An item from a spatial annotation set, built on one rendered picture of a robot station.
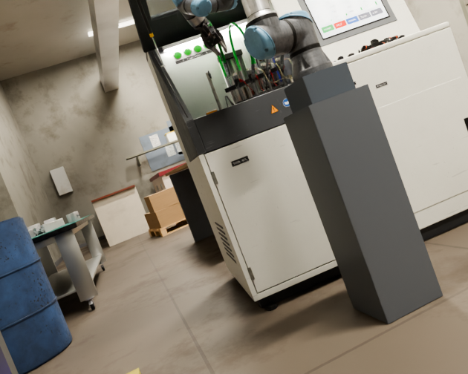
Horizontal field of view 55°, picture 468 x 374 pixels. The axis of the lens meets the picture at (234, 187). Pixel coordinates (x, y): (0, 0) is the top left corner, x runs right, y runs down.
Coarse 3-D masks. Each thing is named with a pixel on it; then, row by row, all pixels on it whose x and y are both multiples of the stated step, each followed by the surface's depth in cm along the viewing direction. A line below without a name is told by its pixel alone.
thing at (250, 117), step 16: (256, 96) 209; (272, 96) 210; (224, 112) 206; (240, 112) 207; (256, 112) 209; (288, 112) 211; (208, 128) 205; (224, 128) 206; (240, 128) 207; (256, 128) 209; (208, 144) 205; (224, 144) 206
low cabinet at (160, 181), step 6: (174, 168) 860; (186, 168) 871; (156, 174) 898; (162, 174) 854; (150, 180) 1085; (156, 180) 980; (162, 180) 868; (168, 180) 861; (156, 186) 1007; (162, 186) 903; (168, 186) 861; (156, 192) 1093
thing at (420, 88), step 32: (288, 0) 245; (384, 32) 244; (416, 32) 246; (448, 32) 224; (352, 64) 216; (384, 64) 219; (416, 64) 221; (448, 64) 224; (384, 96) 219; (416, 96) 221; (448, 96) 224; (384, 128) 219; (416, 128) 221; (448, 128) 224; (416, 160) 221; (448, 160) 224; (416, 192) 221; (448, 192) 224; (448, 224) 229
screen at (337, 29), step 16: (304, 0) 245; (320, 0) 245; (336, 0) 246; (352, 0) 247; (368, 0) 248; (384, 0) 248; (320, 16) 243; (336, 16) 244; (352, 16) 245; (368, 16) 245; (384, 16) 246; (320, 32) 241; (336, 32) 242; (352, 32) 243
